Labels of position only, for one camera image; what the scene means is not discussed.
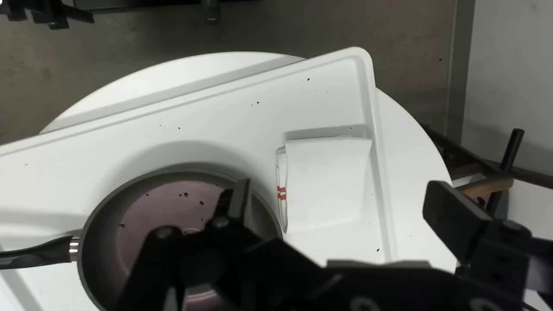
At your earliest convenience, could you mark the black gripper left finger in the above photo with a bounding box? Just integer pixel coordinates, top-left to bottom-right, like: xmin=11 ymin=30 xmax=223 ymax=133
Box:
xmin=118 ymin=178 xmax=253 ymax=311

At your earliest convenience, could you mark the white plastic tray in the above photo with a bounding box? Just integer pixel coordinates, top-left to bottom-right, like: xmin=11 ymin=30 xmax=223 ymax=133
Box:
xmin=0 ymin=47 xmax=405 ymax=311

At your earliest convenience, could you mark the white towel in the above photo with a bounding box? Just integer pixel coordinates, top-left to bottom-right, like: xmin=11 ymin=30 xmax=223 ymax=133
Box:
xmin=275 ymin=125 xmax=377 ymax=235

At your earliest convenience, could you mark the round white pedestal table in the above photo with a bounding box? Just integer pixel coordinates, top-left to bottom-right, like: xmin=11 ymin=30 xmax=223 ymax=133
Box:
xmin=40 ymin=50 xmax=460 ymax=275

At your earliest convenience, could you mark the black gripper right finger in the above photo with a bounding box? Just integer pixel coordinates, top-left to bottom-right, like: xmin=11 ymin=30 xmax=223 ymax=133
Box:
xmin=422 ymin=180 xmax=534 ymax=296

